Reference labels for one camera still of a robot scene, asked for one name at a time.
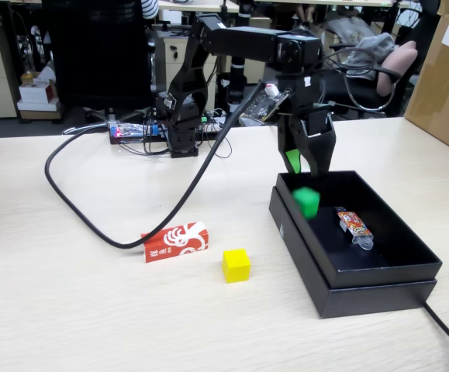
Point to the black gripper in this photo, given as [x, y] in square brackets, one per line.
[313, 122]

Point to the green wooden cube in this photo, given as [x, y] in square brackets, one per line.
[306, 203]

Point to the red white printed carton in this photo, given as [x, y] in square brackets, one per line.
[185, 242]

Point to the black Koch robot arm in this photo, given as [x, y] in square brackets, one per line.
[243, 42]

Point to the black cardboard box tray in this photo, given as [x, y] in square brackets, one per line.
[387, 277]

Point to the large brown cardboard box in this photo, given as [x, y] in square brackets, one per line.
[441, 89]

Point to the black open box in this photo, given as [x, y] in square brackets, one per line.
[379, 300]

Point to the black office chair with armrests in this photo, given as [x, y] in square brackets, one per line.
[363, 93]

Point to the black pole white bands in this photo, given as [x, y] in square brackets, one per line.
[237, 89]

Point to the grey garment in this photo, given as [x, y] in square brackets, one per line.
[371, 48]

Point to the pink cushion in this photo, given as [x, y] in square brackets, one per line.
[396, 66]

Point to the yellow wooden cube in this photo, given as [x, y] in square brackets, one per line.
[236, 267]

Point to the controller board red LED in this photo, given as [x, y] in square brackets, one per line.
[131, 129]

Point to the striped sleeve person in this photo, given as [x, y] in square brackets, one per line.
[149, 7]

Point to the black mesh office chair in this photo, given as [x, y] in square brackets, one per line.
[92, 50]

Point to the white flat carton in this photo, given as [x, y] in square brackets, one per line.
[38, 106]

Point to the white carton brown flap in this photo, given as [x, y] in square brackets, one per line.
[34, 91]

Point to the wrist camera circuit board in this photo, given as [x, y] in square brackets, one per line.
[263, 106]

